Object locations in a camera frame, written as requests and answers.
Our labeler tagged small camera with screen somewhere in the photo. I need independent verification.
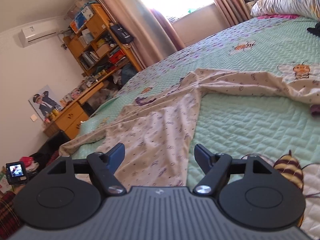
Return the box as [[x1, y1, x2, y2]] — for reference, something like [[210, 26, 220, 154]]
[[5, 161, 28, 185]]

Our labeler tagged dark blue hanging bag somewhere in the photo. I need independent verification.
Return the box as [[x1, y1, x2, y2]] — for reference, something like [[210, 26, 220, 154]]
[[110, 24, 134, 44]]

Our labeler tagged wooden desk with drawers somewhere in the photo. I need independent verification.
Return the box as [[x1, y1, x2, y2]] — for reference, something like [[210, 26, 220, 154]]
[[43, 67, 119, 139]]

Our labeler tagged red orange box on shelf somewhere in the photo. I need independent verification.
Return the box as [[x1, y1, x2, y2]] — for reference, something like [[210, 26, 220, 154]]
[[108, 49, 126, 64]]

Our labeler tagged pink left curtain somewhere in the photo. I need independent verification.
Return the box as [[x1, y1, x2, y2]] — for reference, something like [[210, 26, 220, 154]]
[[102, 0, 185, 67]]

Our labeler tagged white wall air conditioner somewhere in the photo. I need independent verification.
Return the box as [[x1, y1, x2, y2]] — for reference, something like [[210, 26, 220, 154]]
[[18, 21, 59, 48]]

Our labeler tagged green quilted bed cover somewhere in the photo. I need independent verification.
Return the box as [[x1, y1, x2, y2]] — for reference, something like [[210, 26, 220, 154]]
[[75, 13, 320, 240]]

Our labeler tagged wooden bookshelf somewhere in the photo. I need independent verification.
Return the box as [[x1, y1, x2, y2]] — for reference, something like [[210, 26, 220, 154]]
[[63, 3, 142, 76]]

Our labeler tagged cream purple-print pajama garment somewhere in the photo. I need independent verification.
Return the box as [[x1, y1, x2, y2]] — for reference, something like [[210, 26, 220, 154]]
[[59, 69, 319, 189]]

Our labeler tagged floral white pillow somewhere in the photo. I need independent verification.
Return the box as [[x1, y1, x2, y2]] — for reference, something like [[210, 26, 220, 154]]
[[251, 0, 319, 20]]

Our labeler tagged red plaid cloth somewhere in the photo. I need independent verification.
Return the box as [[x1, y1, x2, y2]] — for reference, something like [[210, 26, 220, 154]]
[[0, 191, 23, 239]]

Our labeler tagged white wall switch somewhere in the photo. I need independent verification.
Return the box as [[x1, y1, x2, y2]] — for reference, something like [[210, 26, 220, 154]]
[[30, 114, 37, 122]]

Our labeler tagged uniformed men portrait poster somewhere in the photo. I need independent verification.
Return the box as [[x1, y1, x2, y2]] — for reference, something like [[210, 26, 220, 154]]
[[28, 85, 62, 121]]

